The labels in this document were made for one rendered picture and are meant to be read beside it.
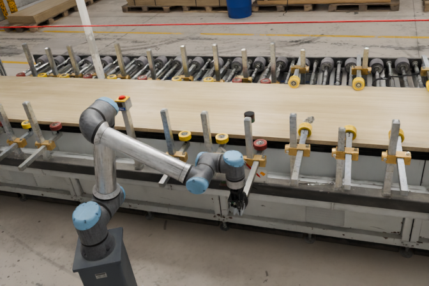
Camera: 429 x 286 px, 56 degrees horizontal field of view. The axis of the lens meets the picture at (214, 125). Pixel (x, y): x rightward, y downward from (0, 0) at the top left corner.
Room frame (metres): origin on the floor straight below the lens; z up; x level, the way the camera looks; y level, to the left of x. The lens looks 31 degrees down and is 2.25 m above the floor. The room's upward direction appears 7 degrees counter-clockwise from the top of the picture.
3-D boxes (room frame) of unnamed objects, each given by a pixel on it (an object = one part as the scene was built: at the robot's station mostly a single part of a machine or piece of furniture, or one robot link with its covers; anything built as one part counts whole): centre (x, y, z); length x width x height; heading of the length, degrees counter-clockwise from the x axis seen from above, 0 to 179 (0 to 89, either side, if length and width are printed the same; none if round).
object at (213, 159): (1.52, 0.04, 1.14); 0.12 x 0.12 x 0.09; 68
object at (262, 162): (1.91, -0.21, 0.85); 0.14 x 0.06 x 0.05; 69
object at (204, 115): (2.00, 0.05, 0.92); 0.04 x 0.04 x 0.48; 69
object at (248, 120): (1.91, -0.18, 0.90); 0.04 x 0.04 x 0.48; 69
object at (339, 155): (1.73, -0.67, 0.95); 0.14 x 0.06 x 0.05; 69
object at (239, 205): (1.48, -0.06, 0.97); 0.09 x 0.08 x 0.12; 160
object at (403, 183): (1.61, -0.91, 0.95); 0.50 x 0.04 x 0.04; 159
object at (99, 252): (1.62, 0.72, 0.65); 0.19 x 0.19 x 0.10
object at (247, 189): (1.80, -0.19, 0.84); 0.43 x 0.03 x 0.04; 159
